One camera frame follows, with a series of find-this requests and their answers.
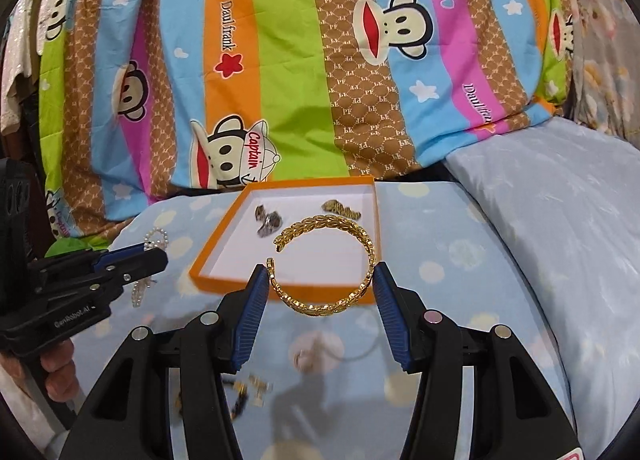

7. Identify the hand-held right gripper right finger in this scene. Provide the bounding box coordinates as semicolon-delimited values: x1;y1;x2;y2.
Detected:
372;261;584;460

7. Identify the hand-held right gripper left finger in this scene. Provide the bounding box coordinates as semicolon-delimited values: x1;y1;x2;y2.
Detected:
59;263;271;460

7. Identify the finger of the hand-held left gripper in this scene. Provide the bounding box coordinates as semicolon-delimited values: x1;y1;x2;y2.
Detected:
31;246;169;302

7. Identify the orange jewelry box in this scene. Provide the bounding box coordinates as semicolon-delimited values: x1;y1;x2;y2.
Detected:
189;178;379;306

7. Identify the gold leaf bangle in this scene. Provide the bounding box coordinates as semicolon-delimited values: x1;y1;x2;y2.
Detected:
267;213;384;317

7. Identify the person's left hand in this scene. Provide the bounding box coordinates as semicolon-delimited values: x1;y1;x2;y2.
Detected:
39;339;90;423

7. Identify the thin hoop bangle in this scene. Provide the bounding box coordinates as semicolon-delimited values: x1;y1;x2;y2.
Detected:
344;324;397;362

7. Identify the blue dotted bed sheet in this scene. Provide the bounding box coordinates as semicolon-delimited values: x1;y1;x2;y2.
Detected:
107;177;572;460

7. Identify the silver earring pair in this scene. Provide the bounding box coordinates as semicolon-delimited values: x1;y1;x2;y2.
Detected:
253;205;284;238

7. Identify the gold leaf brooch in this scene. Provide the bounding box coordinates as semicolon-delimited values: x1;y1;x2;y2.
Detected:
320;199;362;222

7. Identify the light blue pillow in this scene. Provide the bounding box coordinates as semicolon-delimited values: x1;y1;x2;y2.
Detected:
444;117;640;443

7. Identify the striped monkey printed blanket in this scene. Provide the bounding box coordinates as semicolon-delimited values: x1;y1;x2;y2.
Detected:
37;0;576;243

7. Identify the grey floral cloth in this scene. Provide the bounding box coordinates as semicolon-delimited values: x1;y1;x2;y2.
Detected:
547;0;640;137

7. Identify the pearl bracelet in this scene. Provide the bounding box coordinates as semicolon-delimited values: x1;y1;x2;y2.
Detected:
130;227;169;309

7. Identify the gold ring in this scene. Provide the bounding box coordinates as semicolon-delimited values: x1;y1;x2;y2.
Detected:
292;333;327;374

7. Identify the gold and black chain bracelet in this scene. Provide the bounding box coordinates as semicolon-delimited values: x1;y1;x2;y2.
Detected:
174;372;274;424

